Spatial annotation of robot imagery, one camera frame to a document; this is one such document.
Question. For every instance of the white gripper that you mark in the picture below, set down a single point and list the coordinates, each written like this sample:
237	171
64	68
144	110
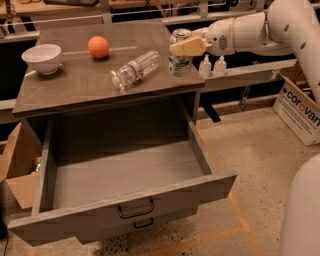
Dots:
220	37

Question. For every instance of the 7up soda can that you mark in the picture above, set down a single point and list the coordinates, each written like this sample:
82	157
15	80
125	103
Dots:
179	64

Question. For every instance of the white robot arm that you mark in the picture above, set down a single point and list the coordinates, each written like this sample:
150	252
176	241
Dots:
288	26

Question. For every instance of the grey cabinet with counter top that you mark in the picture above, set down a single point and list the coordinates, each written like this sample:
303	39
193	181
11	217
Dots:
83	81

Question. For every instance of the open grey top drawer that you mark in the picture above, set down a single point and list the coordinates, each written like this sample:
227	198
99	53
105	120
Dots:
92	163

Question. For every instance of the left hand sanitizer bottle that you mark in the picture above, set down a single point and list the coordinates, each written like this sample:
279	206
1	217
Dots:
205	67

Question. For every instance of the hand sanitizer bottle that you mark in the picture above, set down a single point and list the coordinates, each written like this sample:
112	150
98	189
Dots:
219	67
205	67

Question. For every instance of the right hand sanitizer bottle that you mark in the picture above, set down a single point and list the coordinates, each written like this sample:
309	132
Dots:
219	67

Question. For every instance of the clear plastic water bottle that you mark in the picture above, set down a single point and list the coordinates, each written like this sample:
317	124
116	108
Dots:
136	69

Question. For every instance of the orange fruit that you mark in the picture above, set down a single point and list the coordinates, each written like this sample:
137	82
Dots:
98	47

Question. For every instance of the white corovan cardboard box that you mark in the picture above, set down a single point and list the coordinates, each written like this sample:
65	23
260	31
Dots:
296	107

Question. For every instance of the white ceramic bowl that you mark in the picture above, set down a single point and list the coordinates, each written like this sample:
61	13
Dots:
44	58

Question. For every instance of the brown cardboard box left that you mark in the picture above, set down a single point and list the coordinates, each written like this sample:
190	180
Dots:
18	166

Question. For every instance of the grey metal shelf rail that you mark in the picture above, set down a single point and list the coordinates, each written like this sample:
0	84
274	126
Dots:
249	75

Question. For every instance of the black top drawer handle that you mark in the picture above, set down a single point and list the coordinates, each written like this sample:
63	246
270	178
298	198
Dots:
136	209

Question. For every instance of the black drawer handle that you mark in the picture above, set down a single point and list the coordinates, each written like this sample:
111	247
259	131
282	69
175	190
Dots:
143	223
136	209

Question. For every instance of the black lower drawer handle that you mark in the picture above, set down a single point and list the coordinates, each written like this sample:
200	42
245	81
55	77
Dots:
143	223

